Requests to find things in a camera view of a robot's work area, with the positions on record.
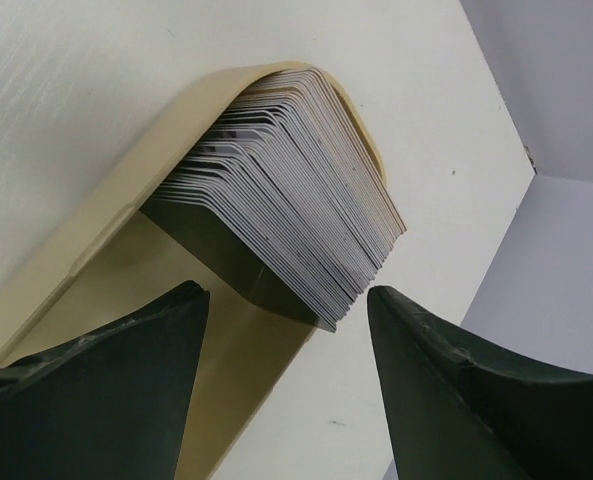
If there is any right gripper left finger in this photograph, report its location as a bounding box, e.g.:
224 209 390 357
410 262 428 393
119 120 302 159
0 281 210 479

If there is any stack of cards in tray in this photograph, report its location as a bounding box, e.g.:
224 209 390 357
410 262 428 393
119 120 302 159
142 67 405 331

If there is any beige oval tray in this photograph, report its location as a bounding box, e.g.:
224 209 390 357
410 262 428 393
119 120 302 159
0 63 385 479

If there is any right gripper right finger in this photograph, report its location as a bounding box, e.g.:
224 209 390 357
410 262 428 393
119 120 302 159
367 286 593 479

